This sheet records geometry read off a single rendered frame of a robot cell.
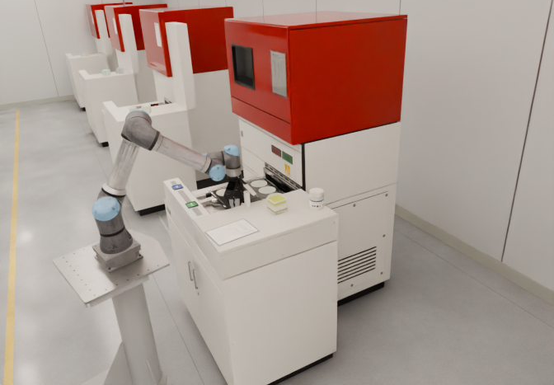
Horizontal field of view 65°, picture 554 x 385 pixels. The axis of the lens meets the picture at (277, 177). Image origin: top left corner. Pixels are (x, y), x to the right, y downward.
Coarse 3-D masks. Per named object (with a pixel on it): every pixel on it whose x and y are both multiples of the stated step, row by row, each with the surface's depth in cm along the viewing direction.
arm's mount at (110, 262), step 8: (96, 248) 207; (128, 248) 205; (136, 248) 207; (96, 256) 211; (104, 256) 201; (112, 256) 200; (120, 256) 203; (128, 256) 205; (136, 256) 209; (104, 264) 203; (112, 264) 202; (120, 264) 204
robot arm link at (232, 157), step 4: (232, 144) 221; (224, 148) 217; (228, 148) 216; (232, 148) 215; (236, 148) 216; (224, 152) 217; (228, 152) 216; (232, 152) 216; (236, 152) 216; (224, 156) 216; (228, 156) 216; (232, 156) 216; (236, 156) 217; (224, 160) 216; (228, 160) 217; (232, 160) 217; (236, 160) 218; (228, 164) 218; (232, 164) 218; (236, 164) 219; (240, 164) 222; (228, 168) 219; (232, 168) 219; (236, 168) 219
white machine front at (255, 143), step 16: (240, 128) 299; (256, 128) 275; (256, 144) 281; (272, 144) 260; (288, 144) 242; (304, 144) 231; (256, 160) 287; (272, 160) 265; (304, 160) 234; (288, 176) 251; (304, 176) 238
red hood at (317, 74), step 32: (256, 32) 234; (288, 32) 206; (320, 32) 213; (352, 32) 222; (384, 32) 231; (256, 64) 242; (288, 64) 212; (320, 64) 219; (352, 64) 228; (384, 64) 239; (256, 96) 252; (288, 96) 219; (320, 96) 226; (352, 96) 235; (384, 96) 246; (288, 128) 227; (320, 128) 232; (352, 128) 243
